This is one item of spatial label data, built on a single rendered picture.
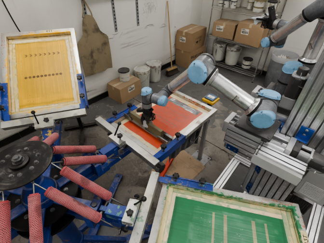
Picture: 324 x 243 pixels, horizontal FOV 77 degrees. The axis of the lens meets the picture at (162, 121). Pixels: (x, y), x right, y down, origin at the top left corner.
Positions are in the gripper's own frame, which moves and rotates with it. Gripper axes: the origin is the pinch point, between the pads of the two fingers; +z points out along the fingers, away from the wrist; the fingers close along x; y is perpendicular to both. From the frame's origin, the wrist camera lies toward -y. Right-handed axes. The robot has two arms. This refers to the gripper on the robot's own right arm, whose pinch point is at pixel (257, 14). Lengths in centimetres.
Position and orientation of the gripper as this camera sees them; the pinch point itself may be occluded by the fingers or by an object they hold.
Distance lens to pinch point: 215.0
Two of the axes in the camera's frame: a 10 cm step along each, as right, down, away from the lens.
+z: -4.1, -5.9, 7.0
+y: 1.2, 7.2, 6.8
